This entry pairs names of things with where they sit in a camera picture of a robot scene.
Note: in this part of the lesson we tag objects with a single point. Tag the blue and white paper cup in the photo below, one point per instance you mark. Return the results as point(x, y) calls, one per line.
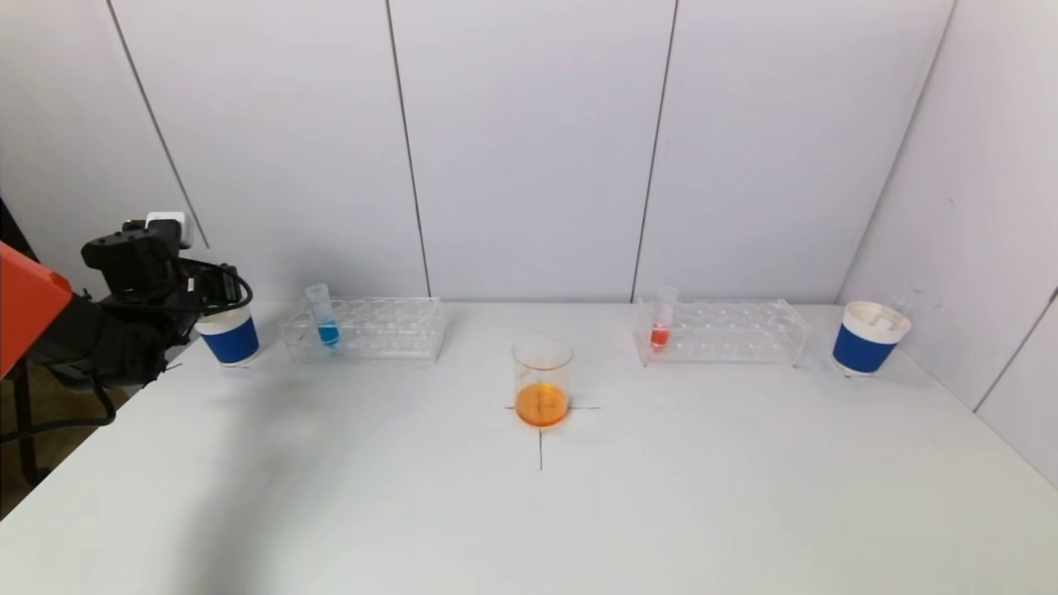
point(860, 349)
point(231, 340)

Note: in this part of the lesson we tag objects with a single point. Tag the test tube with blue pigment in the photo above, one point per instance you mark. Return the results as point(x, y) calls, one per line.
point(328, 332)

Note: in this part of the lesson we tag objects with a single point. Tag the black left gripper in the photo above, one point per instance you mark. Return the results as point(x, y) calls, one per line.
point(221, 288)

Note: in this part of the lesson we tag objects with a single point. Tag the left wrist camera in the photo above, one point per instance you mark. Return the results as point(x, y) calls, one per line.
point(169, 225)

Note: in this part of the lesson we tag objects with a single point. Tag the test tube with yellow pigment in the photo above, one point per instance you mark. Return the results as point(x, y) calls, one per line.
point(899, 304)

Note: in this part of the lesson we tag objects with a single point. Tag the test tube with red pigment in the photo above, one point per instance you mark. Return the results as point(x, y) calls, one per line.
point(659, 336)

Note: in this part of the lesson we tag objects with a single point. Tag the clear glass beaker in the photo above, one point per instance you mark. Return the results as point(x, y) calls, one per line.
point(541, 405)

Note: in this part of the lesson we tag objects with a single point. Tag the clear plastic test tube rack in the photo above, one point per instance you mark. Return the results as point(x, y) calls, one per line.
point(727, 335)
point(372, 335)

